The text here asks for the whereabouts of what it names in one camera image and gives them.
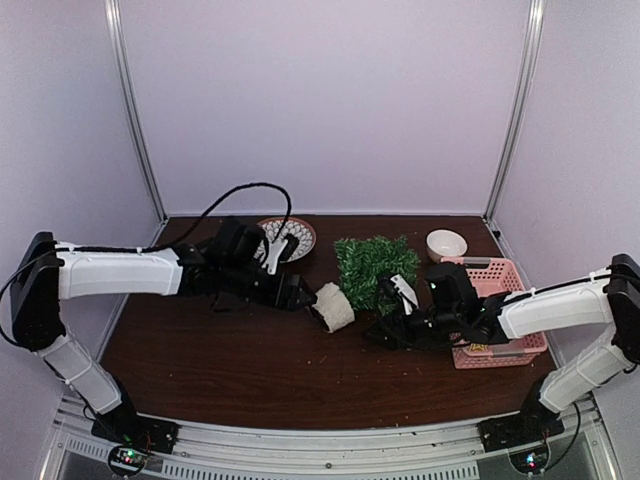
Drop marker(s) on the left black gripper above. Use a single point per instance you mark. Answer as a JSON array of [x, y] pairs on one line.
[[287, 302]]

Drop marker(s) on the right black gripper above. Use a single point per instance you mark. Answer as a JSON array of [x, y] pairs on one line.
[[389, 325]]

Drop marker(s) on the small green christmas tree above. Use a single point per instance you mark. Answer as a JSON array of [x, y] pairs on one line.
[[361, 263]]

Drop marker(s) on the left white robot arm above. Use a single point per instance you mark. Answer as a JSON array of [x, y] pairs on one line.
[[53, 271]]

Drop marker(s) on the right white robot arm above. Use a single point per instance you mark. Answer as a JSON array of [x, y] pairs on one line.
[[609, 296]]

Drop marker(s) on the patterned ceramic plate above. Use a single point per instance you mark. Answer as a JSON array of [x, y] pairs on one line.
[[304, 234]]

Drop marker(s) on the gold star ornament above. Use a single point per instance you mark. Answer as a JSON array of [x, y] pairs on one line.
[[479, 350]]

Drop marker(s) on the white ceramic bowl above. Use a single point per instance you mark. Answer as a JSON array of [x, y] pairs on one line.
[[444, 243]]

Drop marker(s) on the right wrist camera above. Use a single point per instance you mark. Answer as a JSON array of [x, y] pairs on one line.
[[395, 288]]

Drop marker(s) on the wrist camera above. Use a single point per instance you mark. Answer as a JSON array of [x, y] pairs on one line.
[[395, 288], [277, 251]]

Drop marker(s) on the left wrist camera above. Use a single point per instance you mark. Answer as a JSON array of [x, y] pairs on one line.
[[277, 251]]

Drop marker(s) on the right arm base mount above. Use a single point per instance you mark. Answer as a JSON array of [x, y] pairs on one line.
[[513, 431]]

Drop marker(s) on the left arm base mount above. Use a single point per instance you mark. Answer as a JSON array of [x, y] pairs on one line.
[[148, 434]]

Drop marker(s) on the left aluminium frame post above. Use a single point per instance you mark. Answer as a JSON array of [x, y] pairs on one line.
[[117, 37]]

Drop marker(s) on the aluminium frame post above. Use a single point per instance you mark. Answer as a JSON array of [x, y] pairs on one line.
[[529, 60], [117, 37]]

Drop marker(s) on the right aluminium frame post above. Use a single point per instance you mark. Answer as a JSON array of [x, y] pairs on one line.
[[529, 60]]

